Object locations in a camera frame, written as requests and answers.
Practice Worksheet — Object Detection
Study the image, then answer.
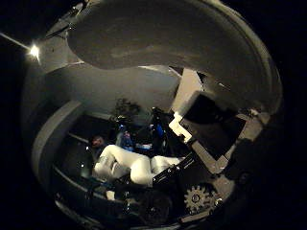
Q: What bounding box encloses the person with dark hair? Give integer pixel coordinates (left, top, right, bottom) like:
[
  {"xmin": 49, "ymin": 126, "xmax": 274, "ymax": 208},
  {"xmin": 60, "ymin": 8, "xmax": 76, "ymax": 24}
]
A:
[{"xmin": 89, "ymin": 133, "xmax": 108, "ymax": 151}]

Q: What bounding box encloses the blue plastic bottle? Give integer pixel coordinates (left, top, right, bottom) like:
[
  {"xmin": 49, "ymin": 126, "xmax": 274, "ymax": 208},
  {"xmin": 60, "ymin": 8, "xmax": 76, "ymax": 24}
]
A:
[{"xmin": 115, "ymin": 124, "xmax": 134, "ymax": 151}]

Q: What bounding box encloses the bright lamp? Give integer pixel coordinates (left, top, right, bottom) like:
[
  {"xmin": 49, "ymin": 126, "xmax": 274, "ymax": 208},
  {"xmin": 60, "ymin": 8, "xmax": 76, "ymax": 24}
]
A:
[{"xmin": 27, "ymin": 43, "xmax": 42, "ymax": 60}]

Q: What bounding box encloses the white Clorox spray bottle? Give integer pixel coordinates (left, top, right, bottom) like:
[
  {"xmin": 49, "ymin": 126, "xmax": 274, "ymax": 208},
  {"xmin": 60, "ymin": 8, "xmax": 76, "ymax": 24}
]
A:
[{"xmin": 66, "ymin": 0, "xmax": 284, "ymax": 117}]

